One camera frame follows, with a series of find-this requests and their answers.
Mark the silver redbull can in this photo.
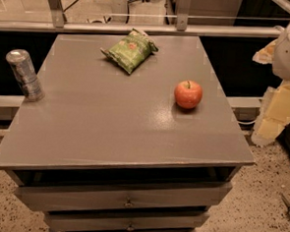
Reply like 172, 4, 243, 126
6, 49, 45, 101

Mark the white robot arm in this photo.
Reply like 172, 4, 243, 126
251, 24, 290, 146

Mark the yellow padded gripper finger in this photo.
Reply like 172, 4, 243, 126
252, 40, 276, 64
251, 81, 290, 146

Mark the grey drawer cabinet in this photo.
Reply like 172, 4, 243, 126
0, 34, 254, 232

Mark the red apple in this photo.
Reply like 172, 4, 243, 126
174, 80, 203, 109

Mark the green chip bag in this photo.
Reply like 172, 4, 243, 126
100, 29, 159, 75

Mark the metal railing frame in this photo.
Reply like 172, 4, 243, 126
0, 0, 290, 38

